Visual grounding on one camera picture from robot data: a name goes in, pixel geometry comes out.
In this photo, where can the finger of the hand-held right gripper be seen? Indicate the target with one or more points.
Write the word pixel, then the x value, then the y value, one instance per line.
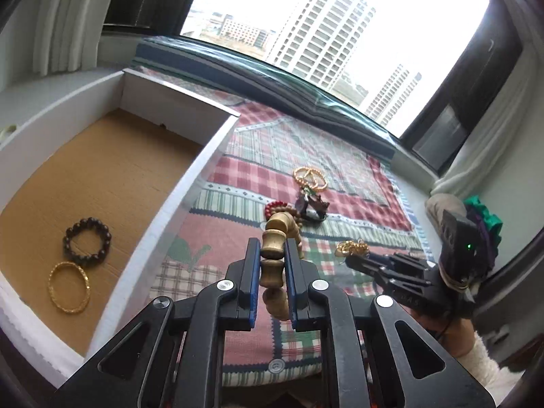
pixel 382 262
pixel 389 279

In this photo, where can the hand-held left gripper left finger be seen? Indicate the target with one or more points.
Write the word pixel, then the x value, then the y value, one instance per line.
pixel 253 282

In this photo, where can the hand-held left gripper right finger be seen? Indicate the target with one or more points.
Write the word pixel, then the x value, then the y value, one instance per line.
pixel 290 282

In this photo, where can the white cardboard box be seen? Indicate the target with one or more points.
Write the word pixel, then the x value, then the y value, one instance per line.
pixel 140 170

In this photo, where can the person's right forearm white sleeve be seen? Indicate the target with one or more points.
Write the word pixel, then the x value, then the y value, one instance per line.
pixel 488 365

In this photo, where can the person's right hand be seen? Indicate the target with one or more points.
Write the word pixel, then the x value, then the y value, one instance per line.
pixel 444 333

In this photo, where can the beige cushion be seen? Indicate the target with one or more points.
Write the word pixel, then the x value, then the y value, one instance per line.
pixel 442 212

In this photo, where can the green plastic object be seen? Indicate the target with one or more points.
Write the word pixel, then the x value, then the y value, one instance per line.
pixel 486 216

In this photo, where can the white curtain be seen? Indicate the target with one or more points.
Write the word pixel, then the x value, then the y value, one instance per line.
pixel 72 17
pixel 480 148

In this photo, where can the grey metal window panel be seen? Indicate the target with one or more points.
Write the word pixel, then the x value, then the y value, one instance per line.
pixel 437 134

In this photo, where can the plaid patchwork blanket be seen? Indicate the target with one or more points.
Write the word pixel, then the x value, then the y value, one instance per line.
pixel 272 165

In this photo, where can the slim high-rise building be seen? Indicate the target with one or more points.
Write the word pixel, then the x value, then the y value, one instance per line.
pixel 393 95

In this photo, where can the gold bangle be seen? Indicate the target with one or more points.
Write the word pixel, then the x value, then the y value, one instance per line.
pixel 53 289

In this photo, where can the dark blue window seat cushion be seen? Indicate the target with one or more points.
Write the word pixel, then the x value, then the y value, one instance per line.
pixel 263 76

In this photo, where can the tall high-rise building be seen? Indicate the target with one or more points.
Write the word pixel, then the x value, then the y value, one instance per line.
pixel 323 29

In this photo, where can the low red brick building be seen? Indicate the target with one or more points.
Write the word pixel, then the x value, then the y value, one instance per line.
pixel 246 32

